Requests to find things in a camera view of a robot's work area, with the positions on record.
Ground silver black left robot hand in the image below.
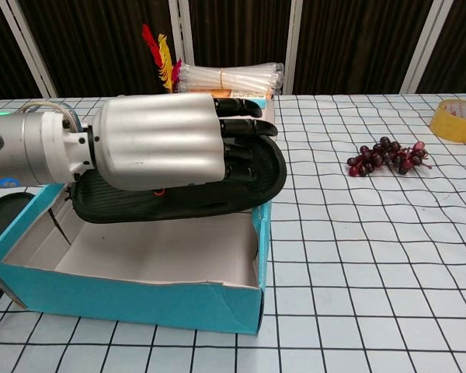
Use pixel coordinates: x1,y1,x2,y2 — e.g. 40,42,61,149
87,92,280,193

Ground light blue cardboard shoe box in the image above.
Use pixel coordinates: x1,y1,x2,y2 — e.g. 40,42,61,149
0,95,277,336

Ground red yellow feather shuttlecock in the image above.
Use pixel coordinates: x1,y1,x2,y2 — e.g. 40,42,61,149
141,23,183,95

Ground bundle of clear plastic tubes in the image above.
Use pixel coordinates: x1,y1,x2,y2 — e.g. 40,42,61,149
177,62,285,96

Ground orange and blue packet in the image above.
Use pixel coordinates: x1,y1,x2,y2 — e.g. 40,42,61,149
209,88,269,110

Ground dark purple grape bunch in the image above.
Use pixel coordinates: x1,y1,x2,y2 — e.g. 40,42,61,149
347,135,433,178

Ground white black checked tablecloth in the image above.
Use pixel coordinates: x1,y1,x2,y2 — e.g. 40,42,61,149
0,92,466,373

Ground yellow packing tape roll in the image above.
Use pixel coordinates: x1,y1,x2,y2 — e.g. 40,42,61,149
429,99,466,145

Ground black folding screen white frame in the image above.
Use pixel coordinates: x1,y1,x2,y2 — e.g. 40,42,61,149
0,0,466,98

